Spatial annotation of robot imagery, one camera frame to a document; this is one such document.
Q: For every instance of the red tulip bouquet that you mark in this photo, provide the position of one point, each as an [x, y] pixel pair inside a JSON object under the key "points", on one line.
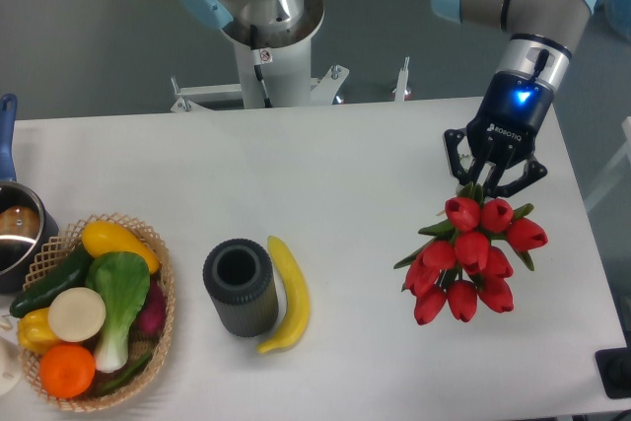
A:
{"points": [[461, 265]]}

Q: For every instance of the green bok choy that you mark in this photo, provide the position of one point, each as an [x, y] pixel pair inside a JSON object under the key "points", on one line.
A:
{"points": [[122, 280]]}

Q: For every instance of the woven bamboo basket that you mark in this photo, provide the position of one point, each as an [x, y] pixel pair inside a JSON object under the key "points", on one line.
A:
{"points": [[54, 252]]}

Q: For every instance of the black device at edge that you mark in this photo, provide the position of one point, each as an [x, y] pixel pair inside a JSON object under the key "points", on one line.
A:
{"points": [[614, 371]]}

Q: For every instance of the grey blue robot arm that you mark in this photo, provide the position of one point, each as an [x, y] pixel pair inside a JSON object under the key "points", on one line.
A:
{"points": [[544, 35]]}

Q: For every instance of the yellow banana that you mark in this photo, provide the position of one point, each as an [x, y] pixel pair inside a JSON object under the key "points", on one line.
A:
{"points": [[298, 303]]}

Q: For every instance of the yellow bell pepper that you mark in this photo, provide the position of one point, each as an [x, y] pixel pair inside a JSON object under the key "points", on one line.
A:
{"points": [[35, 334]]}

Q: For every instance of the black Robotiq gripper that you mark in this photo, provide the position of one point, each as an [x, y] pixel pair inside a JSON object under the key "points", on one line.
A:
{"points": [[511, 113]]}

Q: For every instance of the white round radish slice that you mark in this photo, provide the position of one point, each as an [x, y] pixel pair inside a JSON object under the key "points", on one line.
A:
{"points": [[76, 314]]}

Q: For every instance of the yellow squash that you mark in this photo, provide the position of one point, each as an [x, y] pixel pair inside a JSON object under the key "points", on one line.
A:
{"points": [[101, 237]]}

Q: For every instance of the blue handled saucepan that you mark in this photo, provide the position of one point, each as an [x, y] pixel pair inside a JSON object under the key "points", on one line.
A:
{"points": [[25, 223]]}

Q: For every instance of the dark grey ribbed vase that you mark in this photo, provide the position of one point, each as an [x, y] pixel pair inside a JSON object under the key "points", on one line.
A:
{"points": [[238, 277]]}

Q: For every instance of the green chili pepper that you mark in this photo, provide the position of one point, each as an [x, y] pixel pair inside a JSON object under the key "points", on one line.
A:
{"points": [[127, 374]]}

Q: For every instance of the purple red onion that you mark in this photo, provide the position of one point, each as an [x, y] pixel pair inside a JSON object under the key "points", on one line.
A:
{"points": [[152, 317]]}

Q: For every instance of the green cucumber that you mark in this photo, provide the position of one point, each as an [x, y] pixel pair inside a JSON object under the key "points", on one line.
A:
{"points": [[68, 274]]}

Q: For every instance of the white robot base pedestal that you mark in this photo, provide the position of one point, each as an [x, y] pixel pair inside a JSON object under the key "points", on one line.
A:
{"points": [[272, 41]]}

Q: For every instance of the orange fruit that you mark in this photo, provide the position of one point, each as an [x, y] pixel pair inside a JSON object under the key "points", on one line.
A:
{"points": [[67, 370]]}

